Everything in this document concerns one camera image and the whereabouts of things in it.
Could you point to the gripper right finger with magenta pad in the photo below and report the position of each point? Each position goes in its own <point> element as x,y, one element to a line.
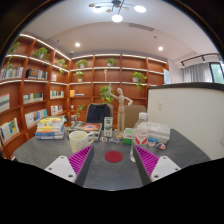
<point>152,167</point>

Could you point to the grey window curtain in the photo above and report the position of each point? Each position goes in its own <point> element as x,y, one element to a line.
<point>197,73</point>

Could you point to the white green milk carton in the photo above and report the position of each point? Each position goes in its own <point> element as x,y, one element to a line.
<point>108,126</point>

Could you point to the potted plant upper left shelf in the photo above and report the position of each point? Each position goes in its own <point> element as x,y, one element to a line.
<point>41,53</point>

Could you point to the wooden wall bookshelf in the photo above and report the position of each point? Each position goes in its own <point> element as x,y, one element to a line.
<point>31,88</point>

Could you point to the clear plastic water bottle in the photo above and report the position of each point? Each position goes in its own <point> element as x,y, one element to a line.
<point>140,133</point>

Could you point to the potted plant right shelf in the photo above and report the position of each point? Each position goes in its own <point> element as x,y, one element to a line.
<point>139,79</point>

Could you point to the ceiling chandelier lamp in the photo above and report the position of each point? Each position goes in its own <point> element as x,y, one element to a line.
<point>115,7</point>

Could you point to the magazine with orange cover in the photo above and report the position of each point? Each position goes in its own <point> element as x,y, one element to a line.
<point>87,127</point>

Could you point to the dark blue office chair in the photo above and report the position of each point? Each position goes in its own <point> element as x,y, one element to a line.
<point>97,112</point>

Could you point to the small green white box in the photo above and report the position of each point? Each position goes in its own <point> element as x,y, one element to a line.
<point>128,136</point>

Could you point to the white ceramic mug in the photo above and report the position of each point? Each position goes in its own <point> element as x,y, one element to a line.
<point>80,139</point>

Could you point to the small wrapped snack blue red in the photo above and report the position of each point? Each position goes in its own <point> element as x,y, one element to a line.
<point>160,146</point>

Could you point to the stack of colourful books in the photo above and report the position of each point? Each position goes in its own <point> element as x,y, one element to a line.
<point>50,128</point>

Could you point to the potted plant shelf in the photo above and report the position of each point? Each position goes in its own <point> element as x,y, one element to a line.
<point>41,53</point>
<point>139,79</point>

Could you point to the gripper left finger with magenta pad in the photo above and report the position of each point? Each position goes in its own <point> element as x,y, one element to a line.
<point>73,168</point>

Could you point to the tan chair back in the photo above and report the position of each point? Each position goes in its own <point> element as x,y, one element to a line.
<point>132,113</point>

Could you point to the trailing green potted plant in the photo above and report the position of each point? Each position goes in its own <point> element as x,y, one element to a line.
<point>105,96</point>

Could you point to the wooden artist mannequin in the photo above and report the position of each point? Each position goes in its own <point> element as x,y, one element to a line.
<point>121,111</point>

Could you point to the red round coaster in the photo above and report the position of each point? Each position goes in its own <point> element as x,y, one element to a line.
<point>113,156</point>

